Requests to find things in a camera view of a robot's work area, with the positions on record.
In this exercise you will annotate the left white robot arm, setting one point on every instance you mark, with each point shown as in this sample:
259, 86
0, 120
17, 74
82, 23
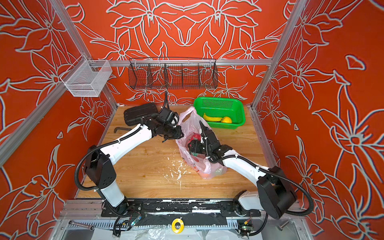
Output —
95, 171

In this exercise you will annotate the clear plastic bin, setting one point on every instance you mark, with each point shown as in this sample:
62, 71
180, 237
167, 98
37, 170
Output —
83, 79

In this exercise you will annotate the yellow banana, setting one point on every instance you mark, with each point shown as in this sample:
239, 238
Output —
212, 119

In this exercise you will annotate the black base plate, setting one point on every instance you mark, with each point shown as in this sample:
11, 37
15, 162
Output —
222, 207

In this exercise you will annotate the black hex key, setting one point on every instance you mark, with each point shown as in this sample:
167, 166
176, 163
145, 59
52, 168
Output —
121, 129

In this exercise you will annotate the black tool case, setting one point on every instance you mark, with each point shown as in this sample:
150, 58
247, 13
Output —
132, 116

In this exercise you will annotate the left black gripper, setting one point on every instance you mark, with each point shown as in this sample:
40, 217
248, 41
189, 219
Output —
179, 134

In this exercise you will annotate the yellow tape roll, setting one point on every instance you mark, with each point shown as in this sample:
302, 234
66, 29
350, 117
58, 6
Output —
177, 226

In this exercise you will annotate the black wire basket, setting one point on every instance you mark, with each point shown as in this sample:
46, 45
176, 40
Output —
173, 73

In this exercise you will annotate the metal wrench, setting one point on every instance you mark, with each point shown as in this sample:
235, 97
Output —
89, 227

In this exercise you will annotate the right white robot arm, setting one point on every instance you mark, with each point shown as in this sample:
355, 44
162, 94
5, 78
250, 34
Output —
275, 193

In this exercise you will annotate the pink plastic bag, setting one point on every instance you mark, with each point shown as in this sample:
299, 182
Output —
189, 122

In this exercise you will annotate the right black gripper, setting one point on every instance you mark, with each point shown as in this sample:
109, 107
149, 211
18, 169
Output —
198, 149

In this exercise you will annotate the green plastic basket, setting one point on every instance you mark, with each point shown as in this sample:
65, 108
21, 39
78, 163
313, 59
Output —
221, 107

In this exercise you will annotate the yellow apple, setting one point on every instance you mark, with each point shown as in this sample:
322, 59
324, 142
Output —
227, 120

